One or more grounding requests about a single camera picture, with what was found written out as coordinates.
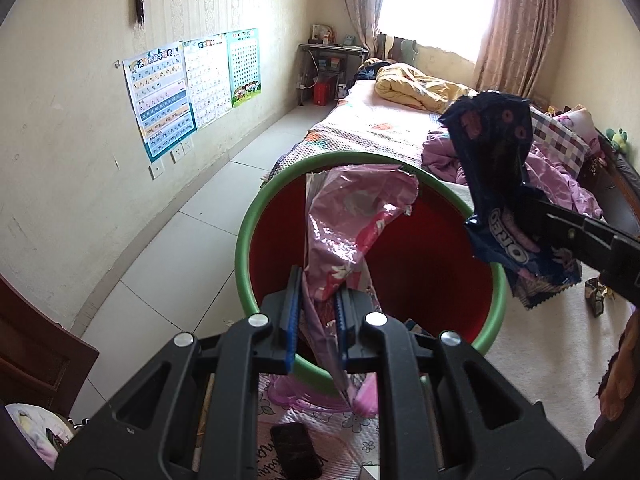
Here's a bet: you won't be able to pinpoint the teal number wall poster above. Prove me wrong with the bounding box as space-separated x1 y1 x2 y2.
226 27 263 108

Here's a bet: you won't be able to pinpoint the pink foil wrapper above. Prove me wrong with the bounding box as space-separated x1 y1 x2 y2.
302 164 421 416

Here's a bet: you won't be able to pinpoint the patterned bed sheet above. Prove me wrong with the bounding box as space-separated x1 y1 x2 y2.
265 82 451 183

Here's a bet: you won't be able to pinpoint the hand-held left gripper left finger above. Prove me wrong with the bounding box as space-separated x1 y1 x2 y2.
55 265 303 480

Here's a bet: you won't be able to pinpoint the blue alphabet wall poster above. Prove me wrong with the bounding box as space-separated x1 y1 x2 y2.
122 41 198 163

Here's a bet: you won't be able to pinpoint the yellow wrapper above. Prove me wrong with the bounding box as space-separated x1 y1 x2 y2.
585 278 616 317

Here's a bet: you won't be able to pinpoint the yellow quilt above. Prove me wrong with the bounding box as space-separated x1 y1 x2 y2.
375 62 478 113

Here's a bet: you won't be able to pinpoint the wide pink curtain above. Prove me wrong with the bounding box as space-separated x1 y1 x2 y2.
472 0 571 101

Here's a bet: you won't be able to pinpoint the checkered pillow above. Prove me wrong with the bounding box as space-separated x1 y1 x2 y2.
527 106 592 176

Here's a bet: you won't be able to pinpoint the small grey desk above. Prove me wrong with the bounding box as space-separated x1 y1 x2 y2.
297 42 371 106

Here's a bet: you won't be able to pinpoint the pink pillow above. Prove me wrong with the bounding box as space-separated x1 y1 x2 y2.
555 105 601 141

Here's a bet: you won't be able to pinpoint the smartphone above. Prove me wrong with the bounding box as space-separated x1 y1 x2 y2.
270 422 323 480

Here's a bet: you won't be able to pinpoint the printed cloth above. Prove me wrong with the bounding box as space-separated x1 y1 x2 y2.
0 402 76 471

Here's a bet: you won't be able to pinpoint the green stuffed toy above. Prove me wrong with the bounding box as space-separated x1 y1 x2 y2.
606 126 631 153

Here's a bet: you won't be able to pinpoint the dark blue cloth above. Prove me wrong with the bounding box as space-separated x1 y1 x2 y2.
356 57 396 83

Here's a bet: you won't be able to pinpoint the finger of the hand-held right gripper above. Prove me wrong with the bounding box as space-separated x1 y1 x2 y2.
520 185 616 271

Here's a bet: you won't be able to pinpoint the dark blue cookie wrapper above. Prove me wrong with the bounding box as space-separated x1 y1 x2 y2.
439 91 583 311

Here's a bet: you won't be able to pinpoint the purple quilt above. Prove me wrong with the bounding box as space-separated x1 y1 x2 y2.
421 127 606 221

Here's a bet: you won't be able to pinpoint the narrow pink curtain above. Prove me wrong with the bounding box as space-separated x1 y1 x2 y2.
337 0 391 56

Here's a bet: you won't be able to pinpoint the red bin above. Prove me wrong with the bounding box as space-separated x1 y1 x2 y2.
312 82 337 107

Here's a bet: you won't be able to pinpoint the person's right forearm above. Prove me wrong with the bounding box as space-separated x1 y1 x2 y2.
585 305 640 471

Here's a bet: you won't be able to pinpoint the white chart wall poster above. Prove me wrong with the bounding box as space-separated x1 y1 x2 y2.
182 32 233 130

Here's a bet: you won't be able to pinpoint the dark bed headboard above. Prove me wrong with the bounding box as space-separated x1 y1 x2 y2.
582 135 640 241

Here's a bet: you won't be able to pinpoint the dark wooden door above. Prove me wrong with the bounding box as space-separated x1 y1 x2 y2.
0 272 101 411

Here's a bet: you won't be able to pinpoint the red bucket green rim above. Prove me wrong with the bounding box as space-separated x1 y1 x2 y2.
235 151 508 396

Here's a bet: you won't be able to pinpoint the floral mat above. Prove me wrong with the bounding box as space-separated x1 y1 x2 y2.
200 375 386 480

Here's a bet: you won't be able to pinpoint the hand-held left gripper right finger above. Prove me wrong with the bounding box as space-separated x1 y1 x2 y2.
335 287 586 480

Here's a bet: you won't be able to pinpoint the dark clothes by window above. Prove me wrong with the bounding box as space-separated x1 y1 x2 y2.
380 34 421 63

